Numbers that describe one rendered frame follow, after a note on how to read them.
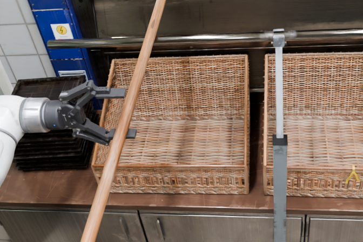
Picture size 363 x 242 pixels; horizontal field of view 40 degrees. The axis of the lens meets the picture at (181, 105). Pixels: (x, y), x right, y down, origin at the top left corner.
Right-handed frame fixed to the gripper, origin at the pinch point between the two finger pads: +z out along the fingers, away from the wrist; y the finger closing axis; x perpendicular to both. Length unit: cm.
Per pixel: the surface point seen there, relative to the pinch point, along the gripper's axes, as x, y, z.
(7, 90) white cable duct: -72, 51, -80
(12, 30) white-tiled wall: -74, 21, -67
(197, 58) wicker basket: -70, 35, 8
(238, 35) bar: -35.8, 2.0, 26.4
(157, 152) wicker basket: -44, 61, -9
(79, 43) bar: -35.8, 2.8, -23.2
